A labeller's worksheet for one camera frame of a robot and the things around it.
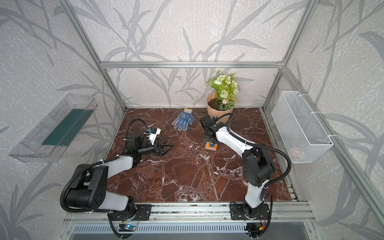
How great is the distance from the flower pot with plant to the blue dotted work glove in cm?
19

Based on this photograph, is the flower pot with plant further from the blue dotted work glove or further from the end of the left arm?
the end of the left arm

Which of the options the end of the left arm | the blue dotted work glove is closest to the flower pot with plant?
the blue dotted work glove

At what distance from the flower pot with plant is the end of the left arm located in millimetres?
412

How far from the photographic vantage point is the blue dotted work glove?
3.62 feet

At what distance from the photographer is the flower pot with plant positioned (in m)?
0.93

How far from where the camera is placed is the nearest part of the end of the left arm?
717 mm

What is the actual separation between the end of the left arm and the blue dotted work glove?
1.05 ft
